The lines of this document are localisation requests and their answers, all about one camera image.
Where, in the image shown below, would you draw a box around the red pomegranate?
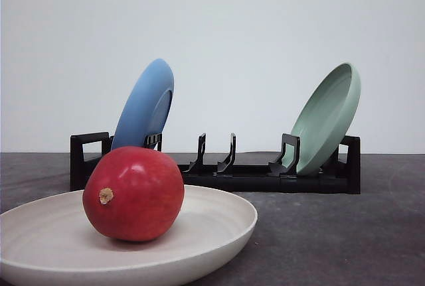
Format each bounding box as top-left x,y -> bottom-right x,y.
83,147 -> 185,242

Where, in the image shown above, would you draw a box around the blue plate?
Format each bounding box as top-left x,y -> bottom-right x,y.
112,58 -> 175,150

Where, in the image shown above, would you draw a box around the white plate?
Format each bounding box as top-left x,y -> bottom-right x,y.
0,186 -> 258,284

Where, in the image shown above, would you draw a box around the green plate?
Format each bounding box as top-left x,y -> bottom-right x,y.
282,62 -> 361,175

